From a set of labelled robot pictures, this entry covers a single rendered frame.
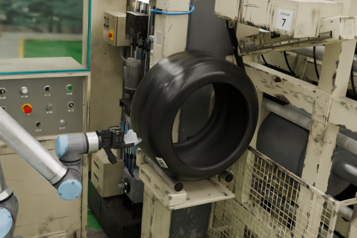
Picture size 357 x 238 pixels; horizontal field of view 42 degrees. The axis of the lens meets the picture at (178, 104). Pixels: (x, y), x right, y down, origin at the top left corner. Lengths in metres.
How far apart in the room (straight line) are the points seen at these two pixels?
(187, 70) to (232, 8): 0.43
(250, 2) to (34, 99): 1.24
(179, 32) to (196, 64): 0.35
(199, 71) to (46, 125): 1.02
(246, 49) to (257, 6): 0.35
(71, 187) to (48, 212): 0.99
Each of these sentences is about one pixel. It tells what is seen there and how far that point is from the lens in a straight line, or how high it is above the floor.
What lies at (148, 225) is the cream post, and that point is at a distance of 2.71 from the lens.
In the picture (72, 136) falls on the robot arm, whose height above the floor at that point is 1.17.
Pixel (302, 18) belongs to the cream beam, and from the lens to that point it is 1.92.
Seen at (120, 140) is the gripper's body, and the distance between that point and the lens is 2.02.
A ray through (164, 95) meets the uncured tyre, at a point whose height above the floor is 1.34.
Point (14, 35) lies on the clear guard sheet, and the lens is 2.46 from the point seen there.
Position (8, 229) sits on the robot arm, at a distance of 1.93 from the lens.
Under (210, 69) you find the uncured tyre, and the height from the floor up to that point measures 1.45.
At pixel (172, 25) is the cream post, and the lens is 2.29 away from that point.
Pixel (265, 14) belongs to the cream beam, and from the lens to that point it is 2.05.
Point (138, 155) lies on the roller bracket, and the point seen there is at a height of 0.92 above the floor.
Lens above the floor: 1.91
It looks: 18 degrees down
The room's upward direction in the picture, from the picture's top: 5 degrees clockwise
